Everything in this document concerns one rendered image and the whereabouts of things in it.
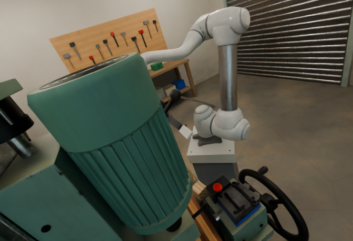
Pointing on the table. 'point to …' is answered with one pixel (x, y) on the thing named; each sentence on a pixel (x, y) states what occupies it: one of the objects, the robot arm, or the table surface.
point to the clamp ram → (215, 220)
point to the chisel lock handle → (201, 210)
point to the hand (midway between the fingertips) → (175, 125)
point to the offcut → (199, 190)
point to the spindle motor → (119, 139)
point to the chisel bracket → (186, 232)
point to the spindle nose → (175, 226)
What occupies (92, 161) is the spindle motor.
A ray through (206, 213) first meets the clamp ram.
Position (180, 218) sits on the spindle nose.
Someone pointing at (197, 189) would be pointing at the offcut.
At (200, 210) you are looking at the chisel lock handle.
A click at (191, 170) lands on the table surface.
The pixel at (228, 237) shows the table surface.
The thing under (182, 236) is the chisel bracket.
